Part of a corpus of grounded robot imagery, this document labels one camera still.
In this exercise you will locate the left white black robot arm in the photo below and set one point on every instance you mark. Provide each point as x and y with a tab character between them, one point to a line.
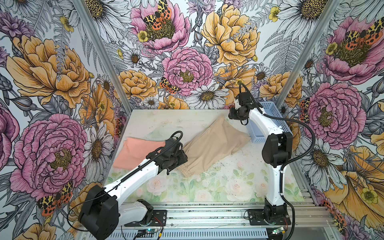
104	208

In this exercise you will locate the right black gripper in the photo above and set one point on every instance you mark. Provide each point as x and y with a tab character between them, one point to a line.
231	115

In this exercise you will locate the white vented cable duct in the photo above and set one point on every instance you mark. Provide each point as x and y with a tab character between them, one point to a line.
194	234

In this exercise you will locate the right aluminium corner post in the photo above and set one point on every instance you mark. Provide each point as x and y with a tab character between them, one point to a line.
313	38

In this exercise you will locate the green circuit board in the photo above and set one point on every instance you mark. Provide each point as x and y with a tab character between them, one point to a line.
147	231

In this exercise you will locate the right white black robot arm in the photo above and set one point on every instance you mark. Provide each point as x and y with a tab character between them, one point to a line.
277	151

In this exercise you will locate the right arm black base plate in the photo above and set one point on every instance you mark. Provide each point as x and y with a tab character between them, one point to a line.
256	218

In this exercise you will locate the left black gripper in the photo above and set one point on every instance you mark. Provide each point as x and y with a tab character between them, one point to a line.
182	159

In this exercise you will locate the light blue plastic basket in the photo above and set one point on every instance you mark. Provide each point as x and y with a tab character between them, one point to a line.
260	127

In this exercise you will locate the aluminium corner post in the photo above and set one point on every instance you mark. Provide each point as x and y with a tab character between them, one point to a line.
94	35
313	38

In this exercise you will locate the peach graphic t-shirt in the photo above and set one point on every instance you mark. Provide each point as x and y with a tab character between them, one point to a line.
134	151

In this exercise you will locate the aluminium rail frame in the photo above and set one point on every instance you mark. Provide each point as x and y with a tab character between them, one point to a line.
232	216

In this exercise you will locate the beige drawstring shorts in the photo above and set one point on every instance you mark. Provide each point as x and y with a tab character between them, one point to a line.
216	142

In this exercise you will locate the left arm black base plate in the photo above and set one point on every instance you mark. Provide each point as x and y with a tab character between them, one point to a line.
155	218

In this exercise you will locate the left aluminium corner post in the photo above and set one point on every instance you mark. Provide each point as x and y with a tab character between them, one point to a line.
94	35

